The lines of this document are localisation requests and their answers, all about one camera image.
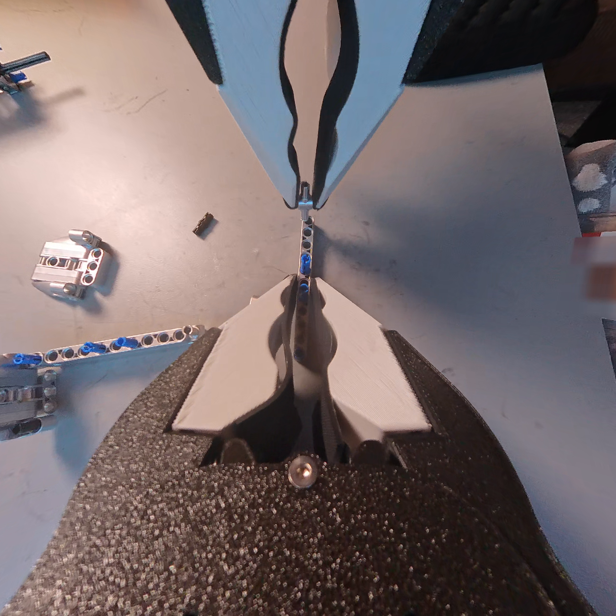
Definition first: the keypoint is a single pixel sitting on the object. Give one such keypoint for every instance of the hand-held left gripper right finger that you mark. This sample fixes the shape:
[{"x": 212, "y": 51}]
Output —
[{"x": 375, "y": 380}]

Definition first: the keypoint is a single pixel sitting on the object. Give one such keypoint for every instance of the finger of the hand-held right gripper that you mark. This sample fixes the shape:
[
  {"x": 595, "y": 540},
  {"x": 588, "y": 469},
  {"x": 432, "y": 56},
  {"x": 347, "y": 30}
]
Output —
[
  {"x": 250, "y": 57},
  {"x": 380, "y": 57}
]

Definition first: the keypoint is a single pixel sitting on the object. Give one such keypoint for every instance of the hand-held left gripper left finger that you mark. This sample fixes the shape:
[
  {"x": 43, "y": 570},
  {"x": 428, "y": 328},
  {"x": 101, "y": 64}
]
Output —
[{"x": 231, "y": 375}]

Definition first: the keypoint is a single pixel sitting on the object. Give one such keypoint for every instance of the grey holed beam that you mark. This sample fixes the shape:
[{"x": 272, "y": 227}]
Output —
[{"x": 306, "y": 240}]

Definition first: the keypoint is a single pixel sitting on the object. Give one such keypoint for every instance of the small grey connector pin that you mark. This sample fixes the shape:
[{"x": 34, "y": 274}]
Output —
[{"x": 305, "y": 204}]

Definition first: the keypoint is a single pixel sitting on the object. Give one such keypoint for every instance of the grey desk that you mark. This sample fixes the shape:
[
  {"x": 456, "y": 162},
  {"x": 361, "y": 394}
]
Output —
[{"x": 433, "y": 240}]

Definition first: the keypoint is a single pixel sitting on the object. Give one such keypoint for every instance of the long grey beam panel assembly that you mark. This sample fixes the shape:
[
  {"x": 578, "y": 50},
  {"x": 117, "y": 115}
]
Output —
[{"x": 120, "y": 344}]

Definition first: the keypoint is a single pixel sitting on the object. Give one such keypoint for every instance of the small black toy pin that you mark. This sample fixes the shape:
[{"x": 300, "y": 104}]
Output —
[{"x": 204, "y": 224}]

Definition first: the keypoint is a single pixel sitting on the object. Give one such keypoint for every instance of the silver curved toy panel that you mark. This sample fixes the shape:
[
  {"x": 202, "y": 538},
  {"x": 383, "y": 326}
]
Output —
[{"x": 67, "y": 264}]

